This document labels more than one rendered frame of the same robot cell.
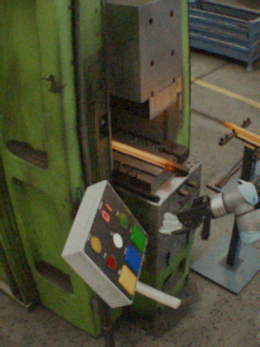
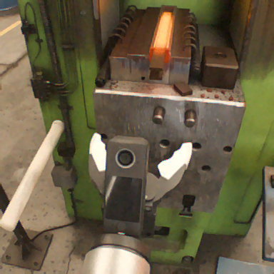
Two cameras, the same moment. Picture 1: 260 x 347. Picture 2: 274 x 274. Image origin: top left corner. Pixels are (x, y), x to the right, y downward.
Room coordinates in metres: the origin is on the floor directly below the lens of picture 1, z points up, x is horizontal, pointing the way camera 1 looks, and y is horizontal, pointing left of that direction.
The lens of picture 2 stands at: (1.26, -0.71, 1.30)
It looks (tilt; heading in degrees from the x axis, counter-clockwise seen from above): 41 degrees down; 62
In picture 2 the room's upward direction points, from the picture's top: straight up
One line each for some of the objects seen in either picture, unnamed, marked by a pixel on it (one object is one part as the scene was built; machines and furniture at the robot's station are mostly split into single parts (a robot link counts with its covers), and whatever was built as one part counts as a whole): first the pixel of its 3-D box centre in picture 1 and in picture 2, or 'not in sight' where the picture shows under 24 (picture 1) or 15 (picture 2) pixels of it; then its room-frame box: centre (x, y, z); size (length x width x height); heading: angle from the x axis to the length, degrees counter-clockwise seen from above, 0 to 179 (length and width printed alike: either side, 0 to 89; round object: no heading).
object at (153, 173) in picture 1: (123, 159); (156, 36); (1.72, 0.03, 0.96); 0.42 x 0.20 x 0.09; 53
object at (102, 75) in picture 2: (119, 182); (115, 50); (1.59, 0.05, 0.93); 0.40 x 0.03 x 0.03; 53
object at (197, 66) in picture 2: not in sight; (194, 45); (1.79, -0.07, 0.95); 0.34 x 0.03 x 0.03; 53
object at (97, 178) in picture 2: not in sight; (107, 174); (1.35, -0.45, 1.00); 0.09 x 0.05 x 0.02; 89
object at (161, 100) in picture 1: (119, 87); not in sight; (1.72, 0.03, 1.32); 0.42 x 0.20 x 0.10; 53
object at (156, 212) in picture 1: (130, 199); (169, 107); (1.77, 0.00, 0.69); 0.56 x 0.38 x 0.45; 53
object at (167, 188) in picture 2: not in sight; (160, 180); (1.41, -0.49, 1.00); 0.09 x 0.05 x 0.02; 17
